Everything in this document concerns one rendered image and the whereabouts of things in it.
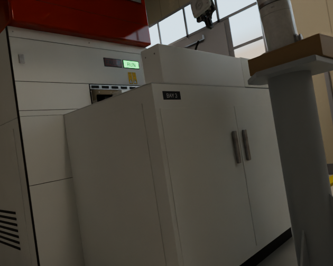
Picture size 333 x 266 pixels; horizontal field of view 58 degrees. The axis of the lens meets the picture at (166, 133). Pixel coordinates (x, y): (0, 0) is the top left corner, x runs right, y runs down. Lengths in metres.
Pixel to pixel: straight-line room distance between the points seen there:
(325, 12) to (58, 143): 3.15
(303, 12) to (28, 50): 3.11
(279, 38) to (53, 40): 1.02
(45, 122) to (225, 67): 0.85
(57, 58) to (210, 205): 0.99
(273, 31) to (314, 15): 2.64
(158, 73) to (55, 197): 0.75
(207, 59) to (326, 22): 2.66
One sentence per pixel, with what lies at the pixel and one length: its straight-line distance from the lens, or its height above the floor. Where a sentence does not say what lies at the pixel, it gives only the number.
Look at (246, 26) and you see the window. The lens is 4.24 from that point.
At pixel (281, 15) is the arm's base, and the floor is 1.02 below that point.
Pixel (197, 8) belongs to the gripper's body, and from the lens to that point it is 1.49.
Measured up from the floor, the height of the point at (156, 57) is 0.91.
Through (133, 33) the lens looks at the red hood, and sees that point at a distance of 1.86.
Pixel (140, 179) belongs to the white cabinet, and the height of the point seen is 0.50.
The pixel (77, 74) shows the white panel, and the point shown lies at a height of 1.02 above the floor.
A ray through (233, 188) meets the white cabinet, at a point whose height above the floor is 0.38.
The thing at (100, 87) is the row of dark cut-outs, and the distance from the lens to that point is 1.66.
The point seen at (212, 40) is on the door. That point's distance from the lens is 4.47.
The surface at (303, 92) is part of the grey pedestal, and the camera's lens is 1.22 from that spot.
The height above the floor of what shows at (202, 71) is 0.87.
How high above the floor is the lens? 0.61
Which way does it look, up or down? 2 degrees up
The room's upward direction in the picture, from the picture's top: 9 degrees counter-clockwise
